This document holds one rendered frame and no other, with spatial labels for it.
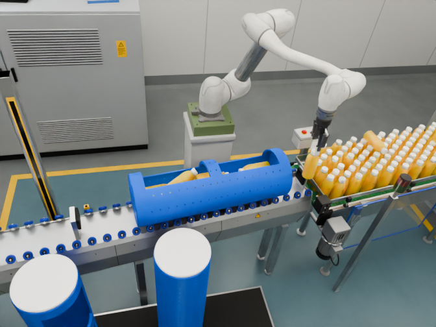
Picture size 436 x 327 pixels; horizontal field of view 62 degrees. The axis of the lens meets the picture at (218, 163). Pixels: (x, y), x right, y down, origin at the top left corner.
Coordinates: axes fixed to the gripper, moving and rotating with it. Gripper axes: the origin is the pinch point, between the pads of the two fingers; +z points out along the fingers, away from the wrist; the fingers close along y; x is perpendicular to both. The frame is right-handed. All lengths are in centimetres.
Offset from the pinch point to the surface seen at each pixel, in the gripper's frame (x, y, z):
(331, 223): 16, 14, 51
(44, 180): -143, -30, 24
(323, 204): 9.1, 9.8, 36.8
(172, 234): -80, 17, 30
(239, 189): -42.1, 3.6, 18.6
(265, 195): -26.2, 3.6, 27.4
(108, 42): -102, -165, 7
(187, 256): -75, 31, 31
